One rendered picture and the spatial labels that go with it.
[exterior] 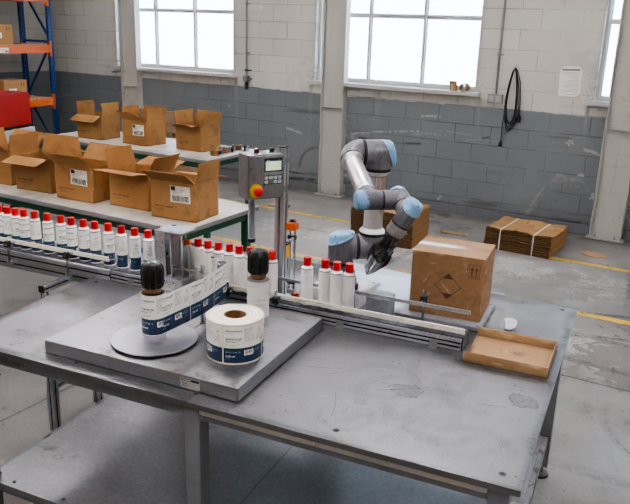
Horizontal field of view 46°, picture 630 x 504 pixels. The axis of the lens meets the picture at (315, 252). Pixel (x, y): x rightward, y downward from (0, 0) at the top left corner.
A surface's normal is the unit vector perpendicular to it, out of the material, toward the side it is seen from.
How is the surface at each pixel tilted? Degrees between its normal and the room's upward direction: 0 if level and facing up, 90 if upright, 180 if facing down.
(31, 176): 89
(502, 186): 90
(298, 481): 1
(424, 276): 90
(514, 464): 0
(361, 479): 0
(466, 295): 90
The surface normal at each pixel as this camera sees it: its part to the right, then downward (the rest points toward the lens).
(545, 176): -0.51, 0.24
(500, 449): 0.03, -0.96
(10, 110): 0.95, 0.12
